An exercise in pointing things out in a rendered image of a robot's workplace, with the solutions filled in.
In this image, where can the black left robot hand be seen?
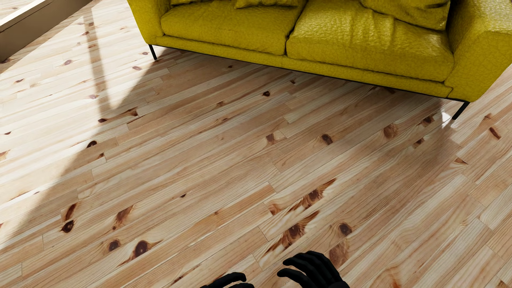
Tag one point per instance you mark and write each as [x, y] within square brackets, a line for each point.
[230, 280]

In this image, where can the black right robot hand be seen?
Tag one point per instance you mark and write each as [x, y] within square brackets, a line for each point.
[316, 270]

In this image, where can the black metal sofa leg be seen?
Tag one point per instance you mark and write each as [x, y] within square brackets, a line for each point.
[152, 52]
[460, 111]

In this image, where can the yellow sofa seat cushion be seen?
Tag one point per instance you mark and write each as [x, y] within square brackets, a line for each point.
[228, 28]
[368, 48]

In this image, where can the yellow sofa back pillow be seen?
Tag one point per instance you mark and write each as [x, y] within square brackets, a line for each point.
[184, 1]
[408, 10]
[264, 3]

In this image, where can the yellow leather sofa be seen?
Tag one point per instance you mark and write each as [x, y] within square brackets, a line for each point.
[480, 48]

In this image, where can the beige low wall ledge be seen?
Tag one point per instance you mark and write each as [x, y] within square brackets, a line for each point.
[28, 24]

